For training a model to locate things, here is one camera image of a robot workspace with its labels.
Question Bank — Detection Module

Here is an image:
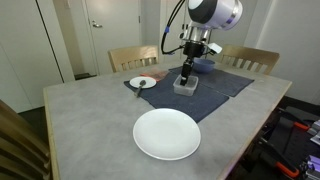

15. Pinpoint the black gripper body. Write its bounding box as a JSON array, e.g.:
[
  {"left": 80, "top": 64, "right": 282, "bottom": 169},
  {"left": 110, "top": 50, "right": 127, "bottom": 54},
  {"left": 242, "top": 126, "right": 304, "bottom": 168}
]
[{"left": 181, "top": 40, "right": 206, "bottom": 60}]

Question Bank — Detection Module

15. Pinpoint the blue bowl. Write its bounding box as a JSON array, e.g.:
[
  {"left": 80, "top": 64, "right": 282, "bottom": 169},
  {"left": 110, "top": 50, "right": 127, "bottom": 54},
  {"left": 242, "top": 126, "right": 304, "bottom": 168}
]
[{"left": 192, "top": 58, "right": 216, "bottom": 75}]

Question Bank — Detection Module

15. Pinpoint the orange translucent lunchbox lid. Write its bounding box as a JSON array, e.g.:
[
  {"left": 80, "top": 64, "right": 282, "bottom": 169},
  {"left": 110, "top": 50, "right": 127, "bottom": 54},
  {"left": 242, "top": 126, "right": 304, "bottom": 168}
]
[{"left": 139, "top": 68, "right": 170, "bottom": 83}]

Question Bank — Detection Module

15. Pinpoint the dark blue placemat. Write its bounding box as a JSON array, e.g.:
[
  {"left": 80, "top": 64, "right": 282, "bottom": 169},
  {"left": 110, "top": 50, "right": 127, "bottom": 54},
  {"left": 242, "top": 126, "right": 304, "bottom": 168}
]
[
  {"left": 123, "top": 70, "right": 230, "bottom": 124},
  {"left": 168, "top": 63, "right": 255, "bottom": 98}
]

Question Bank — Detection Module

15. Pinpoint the small white plate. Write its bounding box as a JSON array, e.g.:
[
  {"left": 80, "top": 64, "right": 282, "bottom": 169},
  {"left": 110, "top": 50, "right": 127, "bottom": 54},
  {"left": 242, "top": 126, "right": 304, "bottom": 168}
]
[{"left": 129, "top": 76, "right": 157, "bottom": 90}]

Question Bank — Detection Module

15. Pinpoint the metal spoon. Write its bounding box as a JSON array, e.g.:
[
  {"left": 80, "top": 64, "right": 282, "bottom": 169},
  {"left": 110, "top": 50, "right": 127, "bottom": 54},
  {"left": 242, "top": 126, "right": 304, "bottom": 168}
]
[{"left": 134, "top": 79, "right": 147, "bottom": 98}]

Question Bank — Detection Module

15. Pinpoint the light wooden chair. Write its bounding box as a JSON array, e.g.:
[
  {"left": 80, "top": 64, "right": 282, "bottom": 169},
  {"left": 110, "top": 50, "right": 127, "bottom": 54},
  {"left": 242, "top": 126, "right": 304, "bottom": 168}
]
[
  {"left": 218, "top": 44, "right": 281, "bottom": 76},
  {"left": 108, "top": 44, "right": 160, "bottom": 74},
  {"left": 0, "top": 98, "right": 53, "bottom": 180}
]

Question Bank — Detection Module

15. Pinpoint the large white plate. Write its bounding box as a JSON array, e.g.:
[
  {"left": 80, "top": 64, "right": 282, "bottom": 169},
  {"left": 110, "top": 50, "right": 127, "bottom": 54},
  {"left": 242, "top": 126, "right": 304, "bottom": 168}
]
[{"left": 132, "top": 107, "right": 202, "bottom": 162}]

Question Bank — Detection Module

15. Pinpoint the white closet door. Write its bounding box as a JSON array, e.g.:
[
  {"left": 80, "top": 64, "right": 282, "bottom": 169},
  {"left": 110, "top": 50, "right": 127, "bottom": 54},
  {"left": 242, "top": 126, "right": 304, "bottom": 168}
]
[{"left": 0, "top": 0, "right": 76, "bottom": 113}]

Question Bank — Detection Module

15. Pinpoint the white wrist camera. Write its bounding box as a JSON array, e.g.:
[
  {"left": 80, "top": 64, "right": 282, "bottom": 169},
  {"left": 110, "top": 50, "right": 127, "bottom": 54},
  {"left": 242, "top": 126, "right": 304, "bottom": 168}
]
[{"left": 207, "top": 42, "right": 223, "bottom": 55}]

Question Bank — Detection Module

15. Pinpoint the black cable blue plug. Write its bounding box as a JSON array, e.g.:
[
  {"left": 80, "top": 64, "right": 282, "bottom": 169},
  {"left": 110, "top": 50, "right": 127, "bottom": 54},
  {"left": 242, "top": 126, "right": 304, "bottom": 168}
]
[{"left": 161, "top": 0, "right": 187, "bottom": 56}]

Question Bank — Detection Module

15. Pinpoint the silver lever door handle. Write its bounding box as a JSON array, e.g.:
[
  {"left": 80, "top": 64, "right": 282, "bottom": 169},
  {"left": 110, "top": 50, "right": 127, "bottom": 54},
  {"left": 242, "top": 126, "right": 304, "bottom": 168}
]
[{"left": 91, "top": 20, "right": 104, "bottom": 29}]

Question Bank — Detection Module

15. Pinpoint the black clamp orange handle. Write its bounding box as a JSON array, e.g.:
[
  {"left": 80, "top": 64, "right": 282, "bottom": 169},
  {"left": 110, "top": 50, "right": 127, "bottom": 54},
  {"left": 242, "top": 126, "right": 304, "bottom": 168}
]
[
  {"left": 259, "top": 138, "right": 301, "bottom": 179},
  {"left": 279, "top": 108, "right": 311, "bottom": 132}
]

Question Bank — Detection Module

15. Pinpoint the aluminium frame rail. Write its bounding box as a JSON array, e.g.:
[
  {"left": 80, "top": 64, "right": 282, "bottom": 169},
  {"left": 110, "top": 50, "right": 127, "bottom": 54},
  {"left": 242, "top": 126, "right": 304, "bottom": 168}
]
[{"left": 301, "top": 119, "right": 320, "bottom": 180}]

